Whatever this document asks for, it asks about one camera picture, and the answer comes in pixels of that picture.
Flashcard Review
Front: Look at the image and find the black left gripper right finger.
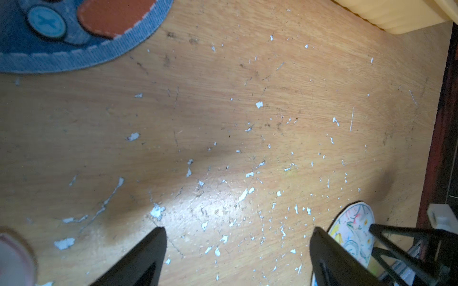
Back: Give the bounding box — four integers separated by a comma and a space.
310, 227, 383, 286

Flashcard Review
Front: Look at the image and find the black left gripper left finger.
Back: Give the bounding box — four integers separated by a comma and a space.
92, 227, 167, 286

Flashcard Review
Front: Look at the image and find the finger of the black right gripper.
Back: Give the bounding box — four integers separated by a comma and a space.
369, 224, 458, 286

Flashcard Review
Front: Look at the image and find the yellow plastic storage tray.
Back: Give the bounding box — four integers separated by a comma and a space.
336, 0, 458, 35

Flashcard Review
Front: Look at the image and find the white colourful pattern coaster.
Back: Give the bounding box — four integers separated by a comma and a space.
325, 201, 375, 269

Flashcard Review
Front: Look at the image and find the pink flower coaster front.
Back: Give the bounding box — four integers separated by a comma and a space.
1, 232, 36, 286

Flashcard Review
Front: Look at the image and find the blue red car coaster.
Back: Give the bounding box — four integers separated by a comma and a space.
1, 1, 173, 74

